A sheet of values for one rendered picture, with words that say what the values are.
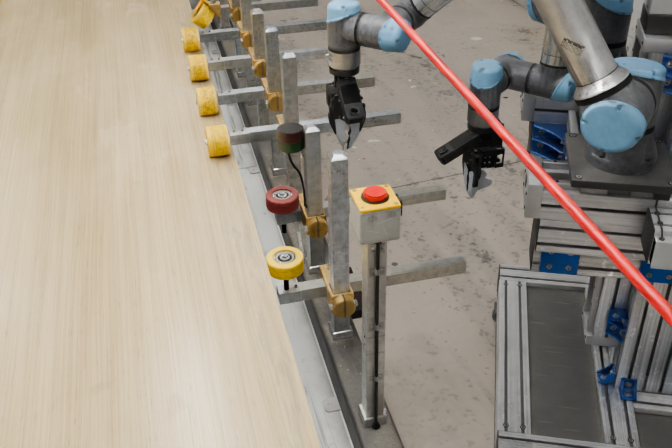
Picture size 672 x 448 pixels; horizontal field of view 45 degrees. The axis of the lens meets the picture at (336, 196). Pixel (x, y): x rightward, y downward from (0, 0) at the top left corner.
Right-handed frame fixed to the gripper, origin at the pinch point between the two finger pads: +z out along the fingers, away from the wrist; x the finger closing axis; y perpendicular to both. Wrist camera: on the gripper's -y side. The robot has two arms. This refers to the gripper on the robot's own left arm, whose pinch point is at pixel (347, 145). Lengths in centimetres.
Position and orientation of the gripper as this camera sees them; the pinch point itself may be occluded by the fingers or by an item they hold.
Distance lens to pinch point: 198.8
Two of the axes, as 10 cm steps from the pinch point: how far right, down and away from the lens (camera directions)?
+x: -9.7, 1.4, -1.8
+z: 0.2, 8.5, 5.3
